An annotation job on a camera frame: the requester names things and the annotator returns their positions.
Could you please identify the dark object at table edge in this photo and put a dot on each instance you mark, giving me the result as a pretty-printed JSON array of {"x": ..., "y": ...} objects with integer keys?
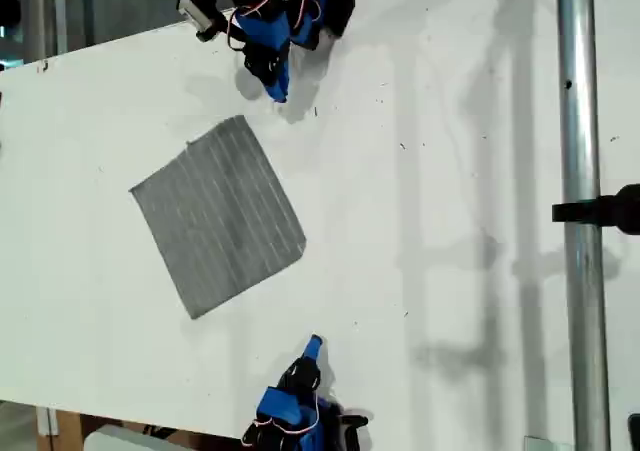
[{"x": 635, "y": 433}]

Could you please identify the camera black stalk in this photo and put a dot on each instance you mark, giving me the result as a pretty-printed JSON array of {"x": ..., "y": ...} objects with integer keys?
[{"x": 212, "y": 27}]

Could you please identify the steel post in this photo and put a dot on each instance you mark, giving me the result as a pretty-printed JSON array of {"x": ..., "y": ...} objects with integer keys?
[{"x": 580, "y": 121}]

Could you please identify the white box under table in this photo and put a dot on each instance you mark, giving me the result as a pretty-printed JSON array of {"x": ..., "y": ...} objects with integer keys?
[{"x": 130, "y": 441}]

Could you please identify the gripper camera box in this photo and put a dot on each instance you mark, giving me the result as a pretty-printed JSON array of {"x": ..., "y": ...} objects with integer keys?
[
  {"x": 194, "y": 5},
  {"x": 354, "y": 431}
]

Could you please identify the round black background object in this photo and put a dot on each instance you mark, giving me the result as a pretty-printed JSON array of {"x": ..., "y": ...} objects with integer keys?
[{"x": 9, "y": 7}]

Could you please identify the wooden table leg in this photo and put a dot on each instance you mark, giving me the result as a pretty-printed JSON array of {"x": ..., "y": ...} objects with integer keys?
[{"x": 67, "y": 431}]

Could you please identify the grey striped towel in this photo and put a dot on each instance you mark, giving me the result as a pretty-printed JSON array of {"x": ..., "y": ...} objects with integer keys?
[{"x": 220, "y": 211}]

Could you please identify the black clamp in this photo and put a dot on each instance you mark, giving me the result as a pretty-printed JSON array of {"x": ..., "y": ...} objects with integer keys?
[{"x": 600, "y": 210}]

